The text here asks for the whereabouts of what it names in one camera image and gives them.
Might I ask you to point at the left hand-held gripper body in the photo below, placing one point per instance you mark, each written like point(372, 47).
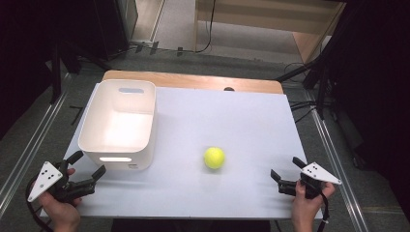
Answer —
point(45, 179)

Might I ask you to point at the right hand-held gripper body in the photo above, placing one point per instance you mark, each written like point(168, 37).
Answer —
point(317, 175)

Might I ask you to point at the white plastic storage bin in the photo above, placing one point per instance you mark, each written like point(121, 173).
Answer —
point(121, 129)

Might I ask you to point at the yellow tennis ball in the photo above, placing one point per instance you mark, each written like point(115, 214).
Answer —
point(214, 158)

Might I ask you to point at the person's right hand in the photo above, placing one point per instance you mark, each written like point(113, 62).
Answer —
point(306, 209)

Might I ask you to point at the person's left hand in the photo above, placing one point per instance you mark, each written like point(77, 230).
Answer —
point(61, 214)

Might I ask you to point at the white board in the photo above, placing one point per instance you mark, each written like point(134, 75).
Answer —
point(225, 129)

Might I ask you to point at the black metal stand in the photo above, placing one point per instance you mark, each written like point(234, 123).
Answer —
point(57, 71)
point(317, 74)

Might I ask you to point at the wooden table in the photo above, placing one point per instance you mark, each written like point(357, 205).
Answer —
point(193, 80)

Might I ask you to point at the dark cabinet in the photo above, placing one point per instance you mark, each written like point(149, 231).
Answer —
point(112, 29)

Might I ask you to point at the light wooden furniture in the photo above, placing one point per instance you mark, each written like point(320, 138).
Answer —
point(270, 16)

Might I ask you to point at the metal floor rail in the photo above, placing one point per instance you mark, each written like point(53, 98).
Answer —
point(29, 145)
point(335, 167)

